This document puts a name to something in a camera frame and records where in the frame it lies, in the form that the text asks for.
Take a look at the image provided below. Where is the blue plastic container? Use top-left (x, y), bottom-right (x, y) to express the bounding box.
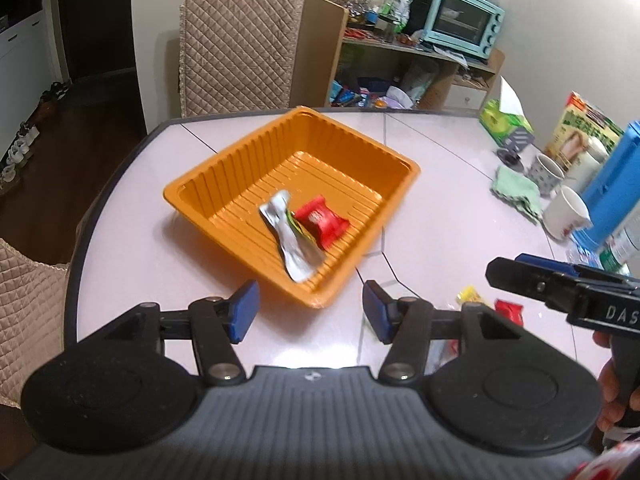
top-left (569, 120), bottom-right (640, 263)

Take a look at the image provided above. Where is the silver snack packet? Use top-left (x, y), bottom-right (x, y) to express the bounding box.
top-left (258, 190), bottom-right (327, 282)

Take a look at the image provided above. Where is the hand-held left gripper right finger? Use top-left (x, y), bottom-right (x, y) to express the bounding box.
top-left (362, 280), bottom-right (532, 384)

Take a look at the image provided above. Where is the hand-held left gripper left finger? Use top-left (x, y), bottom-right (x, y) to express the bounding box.
top-left (75, 280), bottom-right (261, 387)

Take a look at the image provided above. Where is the teal toaster oven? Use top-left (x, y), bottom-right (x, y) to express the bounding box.
top-left (421, 0), bottom-right (506, 59)

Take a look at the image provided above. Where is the person's printed clothing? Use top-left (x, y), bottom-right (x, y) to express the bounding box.
top-left (572, 425), bottom-right (640, 480)

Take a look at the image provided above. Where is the green cloth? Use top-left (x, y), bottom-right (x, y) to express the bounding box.
top-left (490, 165), bottom-right (545, 225)

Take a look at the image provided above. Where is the person's right hand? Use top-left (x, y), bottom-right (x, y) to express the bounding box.
top-left (593, 330), bottom-right (632, 433)

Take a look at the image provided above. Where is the white tumbler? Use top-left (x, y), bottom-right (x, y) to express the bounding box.
top-left (566, 136), bottom-right (610, 195)

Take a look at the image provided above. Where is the white cabinet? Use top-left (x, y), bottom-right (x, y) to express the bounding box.
top-left (0, 0), bottom-right (67, 161)

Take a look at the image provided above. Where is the green tissue box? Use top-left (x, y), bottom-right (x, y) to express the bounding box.
top-left (479, 76), bottom-right (535, 145)

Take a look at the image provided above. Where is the yellow snack packet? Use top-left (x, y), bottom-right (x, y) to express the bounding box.
top-left (454, 286), bottom-right (493, 311)

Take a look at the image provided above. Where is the row of shoes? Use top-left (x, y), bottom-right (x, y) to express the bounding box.
top-left (0, 80), bottom-right (71, 186)

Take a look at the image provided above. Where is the orange plastic tray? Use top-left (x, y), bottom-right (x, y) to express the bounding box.
top-left (163, 106), bottom-right (420, 309)

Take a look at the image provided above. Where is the dark wooden door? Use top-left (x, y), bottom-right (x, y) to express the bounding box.
top-left (49, 0), bottom-right (137, 83)

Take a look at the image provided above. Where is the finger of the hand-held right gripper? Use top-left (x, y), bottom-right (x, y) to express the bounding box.
top-left (486, 257), bottom-right (583, 311)
top-left (515, 253), bottom-right (633, 288)

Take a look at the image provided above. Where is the white mug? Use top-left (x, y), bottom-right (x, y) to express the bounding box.
top-left (542, 185), bottom-right (594, 241)

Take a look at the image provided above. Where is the clear bottle with green label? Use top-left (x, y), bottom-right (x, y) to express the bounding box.
top-left (599, 215), bottom-right (640, 277)

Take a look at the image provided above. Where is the beige quilted chair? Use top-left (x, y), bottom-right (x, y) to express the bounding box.
top-left (178, 0), bottom-right (305, 119)
top-left (0, 237), bottom-right (72, 408)

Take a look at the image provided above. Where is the green snack bag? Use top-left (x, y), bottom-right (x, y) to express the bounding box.
top-left (389, 0), bottom-right (416, 28)

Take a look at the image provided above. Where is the patterned mug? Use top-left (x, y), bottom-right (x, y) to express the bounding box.
top-left (527, 153), bottom-right (567, 197)

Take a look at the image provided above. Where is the printed carton box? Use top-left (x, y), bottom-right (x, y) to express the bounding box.
top-left (544, 91), bottom-right (627, 173)

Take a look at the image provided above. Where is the wooden shelf unit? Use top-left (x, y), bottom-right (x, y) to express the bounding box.
top-left (299, 0), bottom-right (507, 112)

